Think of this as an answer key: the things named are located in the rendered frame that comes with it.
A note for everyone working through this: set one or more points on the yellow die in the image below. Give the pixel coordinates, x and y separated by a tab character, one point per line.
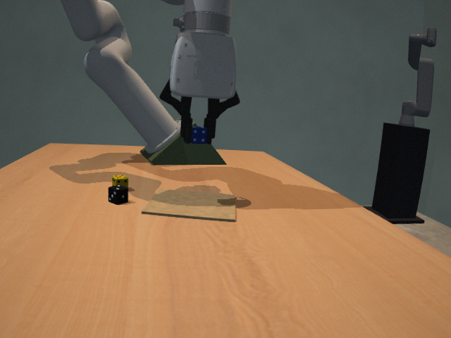
120	180

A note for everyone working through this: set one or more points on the tan textured mat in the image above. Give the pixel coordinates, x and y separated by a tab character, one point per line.
194	205

